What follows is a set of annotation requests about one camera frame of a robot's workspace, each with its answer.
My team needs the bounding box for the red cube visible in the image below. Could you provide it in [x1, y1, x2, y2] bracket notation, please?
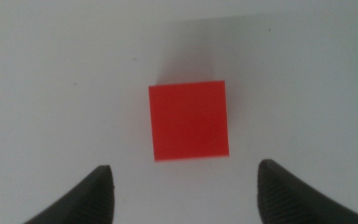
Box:
[148, 80, 231, 162]

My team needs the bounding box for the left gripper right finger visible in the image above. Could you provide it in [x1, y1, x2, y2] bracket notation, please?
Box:
[256, 159, 358, 224]

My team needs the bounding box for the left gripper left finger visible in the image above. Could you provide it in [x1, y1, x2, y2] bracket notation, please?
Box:
[23, 164, 116, 224]

